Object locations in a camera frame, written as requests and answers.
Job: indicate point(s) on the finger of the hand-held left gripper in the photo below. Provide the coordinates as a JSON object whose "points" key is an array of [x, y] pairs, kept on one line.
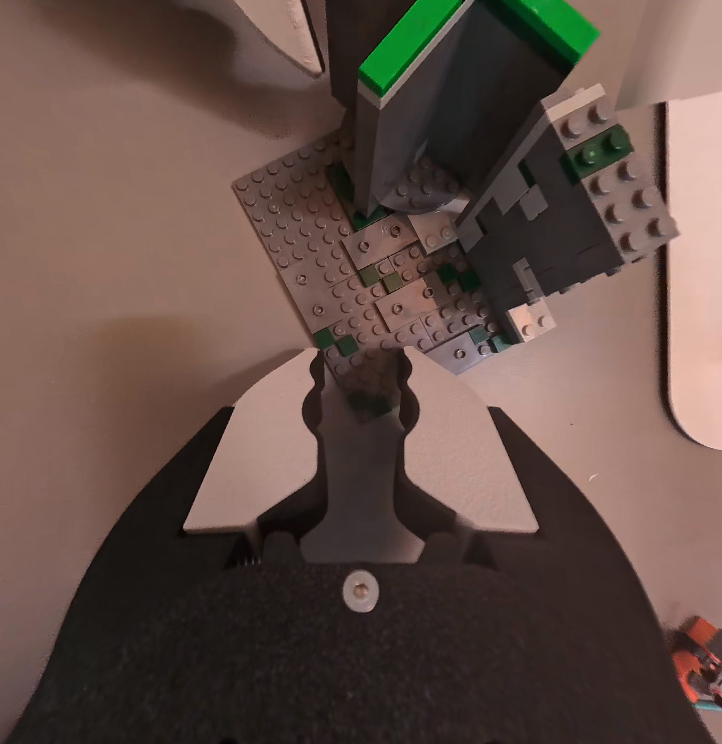
{"points": [[285, 29]]}

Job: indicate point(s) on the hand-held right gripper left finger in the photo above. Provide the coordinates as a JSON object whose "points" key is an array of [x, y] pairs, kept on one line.
{"points": [[250, 465]]}

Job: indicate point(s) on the grey green brick model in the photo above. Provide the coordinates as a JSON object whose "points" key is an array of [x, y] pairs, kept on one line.
{"points": [[454, 203]]}

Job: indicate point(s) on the white book stand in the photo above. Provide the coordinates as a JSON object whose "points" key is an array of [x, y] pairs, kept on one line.
{"points": [[704, 290]]}

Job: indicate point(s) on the grey desk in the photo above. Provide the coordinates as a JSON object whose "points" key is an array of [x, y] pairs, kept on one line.
{"points": [[134, 232]]}

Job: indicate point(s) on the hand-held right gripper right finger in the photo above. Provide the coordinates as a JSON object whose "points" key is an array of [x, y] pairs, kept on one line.
{"points": [[471, 465]]}

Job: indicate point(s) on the orange brick minifigure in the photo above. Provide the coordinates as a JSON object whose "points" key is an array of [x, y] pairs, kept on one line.
{"points": [[701, 662]]}

